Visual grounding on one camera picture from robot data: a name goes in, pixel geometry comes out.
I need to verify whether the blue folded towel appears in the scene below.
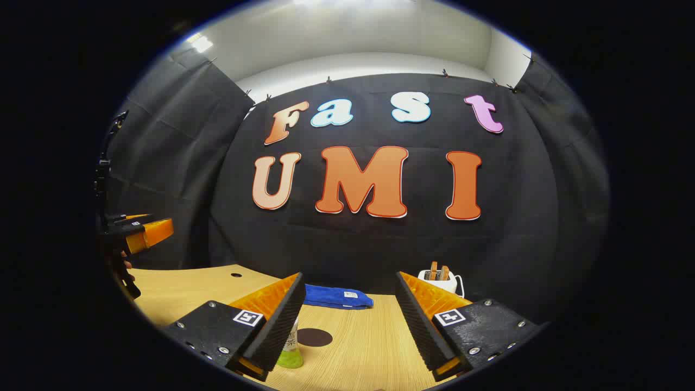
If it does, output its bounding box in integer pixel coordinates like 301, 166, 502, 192
304, 284, 374, 310

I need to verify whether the white toaster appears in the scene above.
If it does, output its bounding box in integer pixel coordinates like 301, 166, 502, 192
417, 269, 459, 297

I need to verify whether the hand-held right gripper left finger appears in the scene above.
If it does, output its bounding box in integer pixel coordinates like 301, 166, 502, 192
161, 272, 307, 382

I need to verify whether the dark brown round coaster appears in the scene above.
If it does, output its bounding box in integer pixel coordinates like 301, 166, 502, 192
297, 328, 333, 348

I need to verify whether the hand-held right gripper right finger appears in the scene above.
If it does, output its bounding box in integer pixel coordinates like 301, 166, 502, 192
395, 270, 544, 382

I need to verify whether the clear water bottle green label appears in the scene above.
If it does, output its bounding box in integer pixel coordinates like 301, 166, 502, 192
277, 318, 305, 369

